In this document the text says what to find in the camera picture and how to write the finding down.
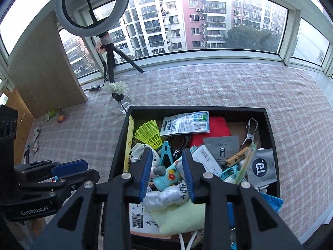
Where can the grey foil pouch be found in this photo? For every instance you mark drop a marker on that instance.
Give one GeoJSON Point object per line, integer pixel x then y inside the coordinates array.
{"type": "Point", "coordinates": [222, 148]}

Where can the clear plastic bag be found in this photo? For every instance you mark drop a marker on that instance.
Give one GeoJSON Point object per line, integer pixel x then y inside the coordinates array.
{"type": "Point", "coordinates": [173, 195]}

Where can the white flower vase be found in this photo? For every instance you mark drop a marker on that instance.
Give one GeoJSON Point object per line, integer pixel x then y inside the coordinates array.
{"type": "Point", "coordinates": [119, 92]}

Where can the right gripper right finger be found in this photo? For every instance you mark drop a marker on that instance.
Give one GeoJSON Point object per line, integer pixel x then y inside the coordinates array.
{"type": "Point", "coordinates": [257, 226]}

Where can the pink lotion bottle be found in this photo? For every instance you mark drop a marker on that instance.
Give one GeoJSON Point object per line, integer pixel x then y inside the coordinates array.
{"type": "Point", "coordinates": [157, 171]}

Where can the colourful drink carton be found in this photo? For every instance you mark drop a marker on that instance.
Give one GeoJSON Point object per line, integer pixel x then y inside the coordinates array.
{"type": "Point", "coordinates": [172, 176]}

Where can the wooden clothes peg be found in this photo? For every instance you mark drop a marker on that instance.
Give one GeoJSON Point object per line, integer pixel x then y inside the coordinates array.
{"type": "Point", "coordinates": [241, 155]}

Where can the orange toy keychain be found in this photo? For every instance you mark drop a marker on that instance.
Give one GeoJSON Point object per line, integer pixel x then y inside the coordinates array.
{"type": "Point", "coordinates": [62, 116]}

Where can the chopsticks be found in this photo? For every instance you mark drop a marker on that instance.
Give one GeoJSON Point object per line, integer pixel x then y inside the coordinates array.
{"type": "Point", "coordinates": [249, 156]}

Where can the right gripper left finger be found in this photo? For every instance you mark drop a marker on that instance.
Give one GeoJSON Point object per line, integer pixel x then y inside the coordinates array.
{"type": "Point", "coordinates": [76, 225]}

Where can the orange label box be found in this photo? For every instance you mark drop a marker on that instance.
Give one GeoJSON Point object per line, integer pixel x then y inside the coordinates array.
{"type": "Point", "coordinates": [142, 223]}

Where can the black inline cable switch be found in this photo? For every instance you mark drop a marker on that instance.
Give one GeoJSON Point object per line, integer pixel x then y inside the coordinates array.
{"type": "Point", "coordinates": [94, 88]}

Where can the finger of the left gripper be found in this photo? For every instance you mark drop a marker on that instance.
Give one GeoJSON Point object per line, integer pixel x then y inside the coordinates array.
{"type": "Point", "coordinates": [69, 168]}

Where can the teal clothes peg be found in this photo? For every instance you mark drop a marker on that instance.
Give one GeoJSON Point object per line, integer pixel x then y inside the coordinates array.
{"type": "Point", "coordinates": [166, 158]}
{"type": "Point", "coordinates": [229, 175]}

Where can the wooden backboard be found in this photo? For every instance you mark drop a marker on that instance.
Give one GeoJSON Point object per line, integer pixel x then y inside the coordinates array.
{"type": "Point", "coordinates": [40, 69]}

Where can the blue white product package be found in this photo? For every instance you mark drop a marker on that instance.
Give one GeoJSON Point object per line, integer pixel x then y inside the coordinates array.
{"type": "Point", "coordinates": [190, 123]}

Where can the black wet wipes pack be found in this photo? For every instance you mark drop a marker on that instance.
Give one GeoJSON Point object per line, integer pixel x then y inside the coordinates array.
{"type": "Point", "coordinates": [27, 156]}

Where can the black tray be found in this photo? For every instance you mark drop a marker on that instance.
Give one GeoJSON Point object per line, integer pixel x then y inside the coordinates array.
{"type": "Point", "coordinates": [257, 226]}

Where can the green plastic tube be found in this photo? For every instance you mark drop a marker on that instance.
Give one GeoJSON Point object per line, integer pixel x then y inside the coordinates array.
{"type": "Point", "coordinates": [53, 113]}

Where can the ring light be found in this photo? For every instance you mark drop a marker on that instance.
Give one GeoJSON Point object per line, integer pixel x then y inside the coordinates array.
{"type": "Point", "coordinates": [98, 27]}

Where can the yellow shuttlecock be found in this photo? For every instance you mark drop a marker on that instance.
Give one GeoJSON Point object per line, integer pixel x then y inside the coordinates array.
{"type": "Point", "coordinates": [149, 134]}

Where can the long yellow sachet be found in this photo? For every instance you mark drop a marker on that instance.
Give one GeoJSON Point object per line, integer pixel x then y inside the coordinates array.
{"type": "Point", "coordinates": [128, 145]}

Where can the red cloth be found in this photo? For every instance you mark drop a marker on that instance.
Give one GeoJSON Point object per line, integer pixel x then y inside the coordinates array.
{"type": "Point", "coordinates": [218, 128]}

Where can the metal clamp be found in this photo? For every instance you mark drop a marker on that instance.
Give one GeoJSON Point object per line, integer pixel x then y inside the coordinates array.
{"type": "Point", "coordinates": [251, 127]}

